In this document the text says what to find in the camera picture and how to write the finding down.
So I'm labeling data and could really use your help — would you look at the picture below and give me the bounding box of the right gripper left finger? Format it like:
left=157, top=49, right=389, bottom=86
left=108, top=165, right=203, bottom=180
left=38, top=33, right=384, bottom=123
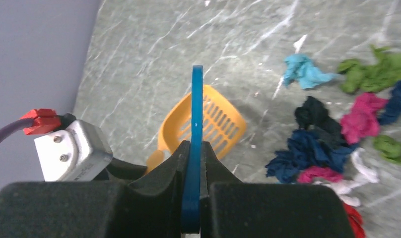
left=0, top=141, right=190, bottom=238

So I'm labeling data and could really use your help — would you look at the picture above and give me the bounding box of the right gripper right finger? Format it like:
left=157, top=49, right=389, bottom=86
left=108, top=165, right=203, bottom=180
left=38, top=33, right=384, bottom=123
left=200, top=142, right=354, bottom=238

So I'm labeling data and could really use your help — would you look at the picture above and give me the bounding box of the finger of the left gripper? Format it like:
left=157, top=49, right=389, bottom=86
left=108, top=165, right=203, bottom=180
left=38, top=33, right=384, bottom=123
left=106, top=158, right=147, bottom=180

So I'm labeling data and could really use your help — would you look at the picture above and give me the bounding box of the blue hand brush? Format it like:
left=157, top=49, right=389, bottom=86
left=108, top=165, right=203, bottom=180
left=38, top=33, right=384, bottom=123
left=181, top=65, right=203, bottom=234

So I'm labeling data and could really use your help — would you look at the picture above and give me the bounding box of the orange slotted scoop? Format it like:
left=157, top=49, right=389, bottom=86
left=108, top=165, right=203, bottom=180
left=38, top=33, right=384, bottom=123
left=145, top=85, right=247, bottom=174

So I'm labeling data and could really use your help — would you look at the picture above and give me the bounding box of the pink scrap near front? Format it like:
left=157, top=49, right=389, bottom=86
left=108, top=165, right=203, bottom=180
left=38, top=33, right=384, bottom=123
left=297, top=166, right=343, bottom=183

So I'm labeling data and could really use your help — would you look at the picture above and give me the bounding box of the dark blue front scrap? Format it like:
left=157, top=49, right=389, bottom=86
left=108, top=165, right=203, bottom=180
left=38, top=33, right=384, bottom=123
left=265, top=129, right=359, bottom=183

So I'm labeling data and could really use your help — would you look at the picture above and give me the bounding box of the black paper scrap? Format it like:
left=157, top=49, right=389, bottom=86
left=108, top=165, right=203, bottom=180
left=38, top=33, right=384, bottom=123
left=294, top=96, right=346, bottom=148

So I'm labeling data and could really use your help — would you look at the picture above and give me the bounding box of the red paper scrap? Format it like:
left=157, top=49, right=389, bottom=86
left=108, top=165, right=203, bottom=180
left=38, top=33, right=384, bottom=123
left=343, top=203, right=366, bottom=238

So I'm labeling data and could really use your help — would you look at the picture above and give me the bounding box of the white paper scrap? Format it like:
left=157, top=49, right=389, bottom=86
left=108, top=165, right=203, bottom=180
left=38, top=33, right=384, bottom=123
left=321, top=147, right=380, bottom=207

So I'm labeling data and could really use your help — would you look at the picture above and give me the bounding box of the teal paper scrap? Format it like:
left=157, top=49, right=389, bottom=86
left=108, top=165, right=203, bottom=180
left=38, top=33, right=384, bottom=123
left=282, top=54, right=338, bottom=90

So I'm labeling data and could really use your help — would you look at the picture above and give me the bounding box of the pink paper scrap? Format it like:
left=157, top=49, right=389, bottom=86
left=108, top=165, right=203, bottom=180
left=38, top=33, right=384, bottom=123
left=340, top=93, right=389, bottom=144

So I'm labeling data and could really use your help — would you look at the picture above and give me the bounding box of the large green paper scrap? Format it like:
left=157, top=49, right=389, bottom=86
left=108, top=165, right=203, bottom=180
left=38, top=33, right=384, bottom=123
left=337, top=44, right=401, bottom=94

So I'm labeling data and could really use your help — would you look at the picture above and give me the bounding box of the navy paper scrap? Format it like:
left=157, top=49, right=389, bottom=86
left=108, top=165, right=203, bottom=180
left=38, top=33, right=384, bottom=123
left=378, top=80, right=401, bottom=125

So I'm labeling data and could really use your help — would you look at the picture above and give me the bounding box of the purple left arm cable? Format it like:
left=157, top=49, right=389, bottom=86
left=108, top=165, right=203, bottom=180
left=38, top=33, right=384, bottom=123
left=0, top=118, right=35, bottom=153

